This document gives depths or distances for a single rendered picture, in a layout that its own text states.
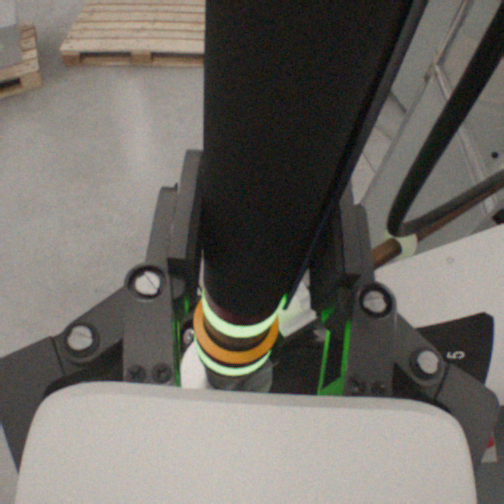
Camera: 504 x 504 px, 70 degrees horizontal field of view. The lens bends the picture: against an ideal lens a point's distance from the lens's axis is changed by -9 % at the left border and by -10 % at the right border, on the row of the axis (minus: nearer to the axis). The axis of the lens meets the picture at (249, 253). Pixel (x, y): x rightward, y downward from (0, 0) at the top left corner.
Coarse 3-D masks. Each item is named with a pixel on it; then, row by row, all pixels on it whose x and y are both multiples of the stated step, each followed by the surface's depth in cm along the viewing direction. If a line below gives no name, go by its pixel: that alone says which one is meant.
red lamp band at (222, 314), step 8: (208, 296) 15; (208, 304) 16; (216, 304) 15; (216, 312) 15; (224, 312) 15; (264, 312) 15; (272, 312) 15; (224, 320) 16; (232, 320) 15; (240, 320) 15; (248, 320) 15; (256, 320) 15; (264, 320) 16
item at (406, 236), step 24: (480, 48) 11; (480, 72) 12; (456, 96) 13; (456, 120) 14; (432, 144) 15; (432, 168) 16; (408, 192) 18; (480, 192) 29; (432, 216) 26; (384, 240) 28; (408, 240) 26
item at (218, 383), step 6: (210, 378) 26; (216, 378) 25; (246, 378) 26; (210, 384) 29; (216, 384) 26; (222, 384) 26; (228, 384) 25; (234, 384) 26; (240, 384) 26; (222, 390) 28; (228, 390) 28; (234, 390) 29
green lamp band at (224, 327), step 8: (208, 312) 16; (216, 320) 16; (272, 320) 17; (224, 328) 16; (232, 328) 16; (240, 328) 16; (248, 328) 16; (256, 328) 16; (264, 328) 17; (240, 336) 17
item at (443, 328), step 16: (464, 320) 38; (480, 320) 37; (432, 336) 39; (448, 336) 37; (464, 336) 36; (480, 336) 35; (304, 352) 46; (320, 352) 45; (480, 352) 33; (272, 368) 44; (288, 368) 44; (304, 368) 43; (320, 368) 41; (464, 368) 32; (480, 368) 31; (272, 384) 42; (288, 384) 41; (304, 384) 40
